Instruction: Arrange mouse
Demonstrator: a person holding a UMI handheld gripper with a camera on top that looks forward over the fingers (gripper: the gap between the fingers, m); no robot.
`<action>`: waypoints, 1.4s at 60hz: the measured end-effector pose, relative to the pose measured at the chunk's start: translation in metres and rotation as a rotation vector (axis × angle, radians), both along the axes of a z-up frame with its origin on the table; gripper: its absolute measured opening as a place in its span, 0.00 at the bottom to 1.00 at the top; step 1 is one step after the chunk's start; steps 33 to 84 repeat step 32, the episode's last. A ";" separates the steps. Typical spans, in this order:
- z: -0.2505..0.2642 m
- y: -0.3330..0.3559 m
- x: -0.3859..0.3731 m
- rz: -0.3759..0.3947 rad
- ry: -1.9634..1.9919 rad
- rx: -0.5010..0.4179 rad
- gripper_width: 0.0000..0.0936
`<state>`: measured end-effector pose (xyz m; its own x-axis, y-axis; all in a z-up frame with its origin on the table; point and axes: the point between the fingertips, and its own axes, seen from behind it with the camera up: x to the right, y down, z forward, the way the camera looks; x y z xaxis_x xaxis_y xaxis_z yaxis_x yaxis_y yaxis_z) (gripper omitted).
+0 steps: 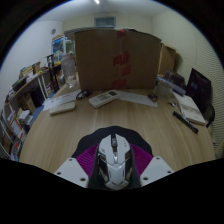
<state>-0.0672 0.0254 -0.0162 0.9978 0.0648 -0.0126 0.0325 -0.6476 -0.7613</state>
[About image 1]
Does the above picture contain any large brown cardboard box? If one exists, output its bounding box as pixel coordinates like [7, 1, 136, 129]
[73, 27, 163, 93]

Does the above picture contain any black mouse pad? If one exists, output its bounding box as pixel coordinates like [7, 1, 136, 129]
[71, 125, 155, 190]

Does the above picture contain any small brown cardboard box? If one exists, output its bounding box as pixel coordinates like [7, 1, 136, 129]
[157, 42, 178, 76]

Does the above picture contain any long black bar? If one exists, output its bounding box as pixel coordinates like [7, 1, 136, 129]
[172, 110, 200, 135]

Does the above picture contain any white open notebook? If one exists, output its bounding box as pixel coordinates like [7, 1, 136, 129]
[172, 92, 208, 127]

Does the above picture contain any cluttered wooden side desk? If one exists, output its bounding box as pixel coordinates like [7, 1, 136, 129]
[4, 60, 64, 109]

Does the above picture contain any dark computer monitor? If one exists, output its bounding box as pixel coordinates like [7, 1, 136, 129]
[185, 67, 213, 116]

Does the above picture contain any glass-front display cabinet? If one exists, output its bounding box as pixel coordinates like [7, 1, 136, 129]
[51, 34, 76, 65]

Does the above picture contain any grey door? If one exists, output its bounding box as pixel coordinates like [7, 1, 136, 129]
[93, 16, 117, 29]

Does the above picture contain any clear plastic water jug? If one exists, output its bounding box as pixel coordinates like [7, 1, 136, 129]
[60, 51, 79, 90]

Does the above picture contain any plain white paper sheet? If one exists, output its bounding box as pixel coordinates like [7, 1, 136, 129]
[116, 89, 159, 109]

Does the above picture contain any white and black computer mouse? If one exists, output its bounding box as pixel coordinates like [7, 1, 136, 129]
[96, 133, 134, 191]

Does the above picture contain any coiled black cable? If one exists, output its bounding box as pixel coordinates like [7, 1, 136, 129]
[75, 89, 91, 101]

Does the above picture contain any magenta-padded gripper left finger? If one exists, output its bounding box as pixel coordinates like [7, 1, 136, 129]
[53, 143, 100, 189]

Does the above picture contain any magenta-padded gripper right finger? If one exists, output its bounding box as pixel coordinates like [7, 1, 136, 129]
[129, 143, 175, 188]

